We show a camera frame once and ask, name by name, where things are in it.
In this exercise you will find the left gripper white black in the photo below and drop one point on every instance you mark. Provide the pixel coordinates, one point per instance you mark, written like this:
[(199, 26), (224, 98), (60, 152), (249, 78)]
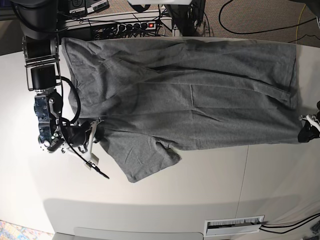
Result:
[(310, 130)]

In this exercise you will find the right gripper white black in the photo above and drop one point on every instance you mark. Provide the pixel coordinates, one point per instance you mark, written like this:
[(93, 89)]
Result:
[(79, 139)]

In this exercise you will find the grey T-shirt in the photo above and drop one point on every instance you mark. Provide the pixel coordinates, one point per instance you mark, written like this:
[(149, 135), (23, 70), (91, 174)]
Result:
[(155, 96)]

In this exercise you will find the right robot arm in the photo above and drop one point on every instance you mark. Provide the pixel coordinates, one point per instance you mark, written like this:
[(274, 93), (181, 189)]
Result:
[(40, 45)]

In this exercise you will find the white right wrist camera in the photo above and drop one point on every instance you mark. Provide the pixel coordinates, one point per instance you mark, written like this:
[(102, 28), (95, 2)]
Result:
[(91, 159)]

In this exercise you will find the white power strip red switch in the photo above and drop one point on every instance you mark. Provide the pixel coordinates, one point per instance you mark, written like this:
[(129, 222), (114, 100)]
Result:
[(126, 28)]

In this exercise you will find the white table cable grommet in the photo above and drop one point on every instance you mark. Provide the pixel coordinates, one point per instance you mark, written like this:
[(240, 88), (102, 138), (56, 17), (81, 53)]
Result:
[(233, 226)]

